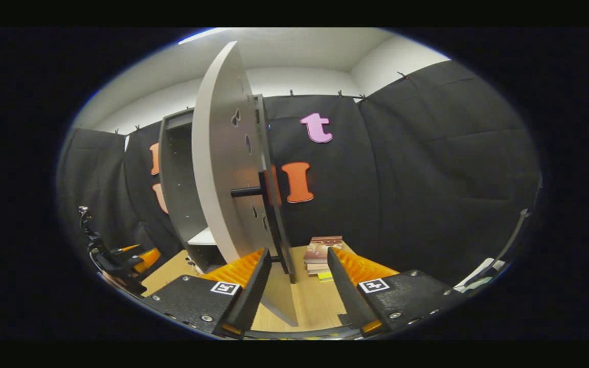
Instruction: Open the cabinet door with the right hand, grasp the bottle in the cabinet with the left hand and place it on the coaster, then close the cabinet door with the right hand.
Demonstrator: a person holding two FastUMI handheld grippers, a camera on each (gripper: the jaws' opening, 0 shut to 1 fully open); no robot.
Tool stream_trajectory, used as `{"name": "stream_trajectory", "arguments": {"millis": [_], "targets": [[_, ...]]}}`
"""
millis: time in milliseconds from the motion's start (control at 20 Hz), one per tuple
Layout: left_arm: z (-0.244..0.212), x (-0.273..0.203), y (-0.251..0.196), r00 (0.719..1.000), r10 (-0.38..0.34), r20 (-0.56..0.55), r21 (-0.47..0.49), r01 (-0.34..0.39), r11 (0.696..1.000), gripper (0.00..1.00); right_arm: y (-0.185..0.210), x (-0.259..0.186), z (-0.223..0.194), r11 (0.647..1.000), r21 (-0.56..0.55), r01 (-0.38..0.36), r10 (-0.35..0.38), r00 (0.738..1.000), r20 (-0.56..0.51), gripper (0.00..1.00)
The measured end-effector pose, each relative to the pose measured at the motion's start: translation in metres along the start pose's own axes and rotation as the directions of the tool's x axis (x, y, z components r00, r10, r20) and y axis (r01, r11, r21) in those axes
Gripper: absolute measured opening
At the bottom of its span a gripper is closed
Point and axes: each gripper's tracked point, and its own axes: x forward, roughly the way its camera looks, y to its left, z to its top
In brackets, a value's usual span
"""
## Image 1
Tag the black backdrop cloth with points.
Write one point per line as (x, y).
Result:
(427, 179)

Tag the beige cabinet door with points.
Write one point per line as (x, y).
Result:
(223, 153)

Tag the yellow book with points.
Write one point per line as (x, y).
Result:
(325, 276)

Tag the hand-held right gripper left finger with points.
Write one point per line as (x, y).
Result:
(251, 296)

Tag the white cabinet shelf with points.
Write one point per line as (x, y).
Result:
(203, 238)

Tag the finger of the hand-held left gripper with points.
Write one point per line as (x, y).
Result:
(123, 250)
(146, 259)

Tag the grey cabinet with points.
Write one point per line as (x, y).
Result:
(177, 179)

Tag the long ceiling light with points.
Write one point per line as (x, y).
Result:
(202, 35)

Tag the stack of brown books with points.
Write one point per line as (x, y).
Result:
(320, 250)

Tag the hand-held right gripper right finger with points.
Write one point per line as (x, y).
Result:
(348, 291)

